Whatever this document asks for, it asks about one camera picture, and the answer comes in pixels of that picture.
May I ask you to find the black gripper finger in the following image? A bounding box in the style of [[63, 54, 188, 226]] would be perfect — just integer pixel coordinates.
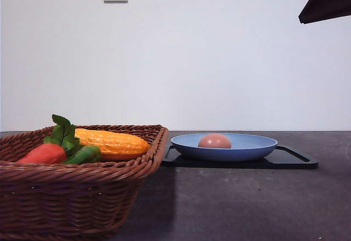
[[299, 0, 351, 25]]

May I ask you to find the light blue plate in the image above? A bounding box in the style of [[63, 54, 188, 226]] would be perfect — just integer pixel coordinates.
[[171, 133, 278, 162]]

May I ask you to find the brown egg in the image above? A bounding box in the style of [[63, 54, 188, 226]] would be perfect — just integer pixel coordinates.
[[198, 133, 232, 149]]

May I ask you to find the brown wicker basket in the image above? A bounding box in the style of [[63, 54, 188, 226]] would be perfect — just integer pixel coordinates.
[[0, 125, 169, 241]]

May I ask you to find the dark green rectangular tray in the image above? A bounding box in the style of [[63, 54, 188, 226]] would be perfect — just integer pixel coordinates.
[[161, 145, 319, 169]]

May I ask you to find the yellow toy corn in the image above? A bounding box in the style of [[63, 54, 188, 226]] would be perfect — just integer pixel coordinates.
[[75, 128, 151, 154]]

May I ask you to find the green toy pepper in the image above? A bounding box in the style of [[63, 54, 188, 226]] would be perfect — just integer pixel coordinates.
[[65, 145, 101, 164]]

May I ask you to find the red toy carrot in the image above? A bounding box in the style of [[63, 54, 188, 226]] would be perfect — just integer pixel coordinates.
[[17, 114, 81, 164]]

